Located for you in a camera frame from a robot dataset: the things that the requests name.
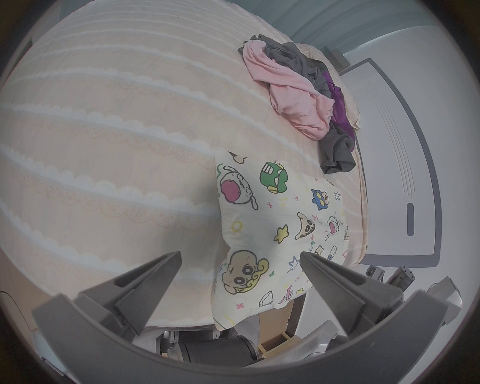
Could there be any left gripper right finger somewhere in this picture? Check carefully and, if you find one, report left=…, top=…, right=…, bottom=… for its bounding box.
left=300, top=251, right=406, bottom=343

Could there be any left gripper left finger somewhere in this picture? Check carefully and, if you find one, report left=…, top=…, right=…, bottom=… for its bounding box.
left=75, top=251, right=183, bottom=337

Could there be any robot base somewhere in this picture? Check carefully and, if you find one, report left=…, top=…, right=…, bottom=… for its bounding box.
left=144, top=319, right=350, bottom=369

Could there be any bed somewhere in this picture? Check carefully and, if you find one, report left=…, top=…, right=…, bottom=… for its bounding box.
left=0, top=0, right=371, bottom=355

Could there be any pile of clothes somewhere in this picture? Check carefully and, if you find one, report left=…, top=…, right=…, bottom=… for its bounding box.
left=238, top=34, right=357, bottom=175

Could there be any white printed pillow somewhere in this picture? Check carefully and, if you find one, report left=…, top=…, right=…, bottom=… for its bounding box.
left=211, top=150, right=352, bottom=331

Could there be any white wardrobe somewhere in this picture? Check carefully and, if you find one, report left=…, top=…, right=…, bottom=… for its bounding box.
left=339, top=58, right=442, bottom=268

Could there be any cream pillow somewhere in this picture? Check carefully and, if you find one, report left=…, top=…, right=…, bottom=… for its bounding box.
left=296, top=43, right=361, bottom=130

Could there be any blue-green curtain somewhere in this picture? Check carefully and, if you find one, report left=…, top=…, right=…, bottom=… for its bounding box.
left=262, top=0, right=432, bottom=44

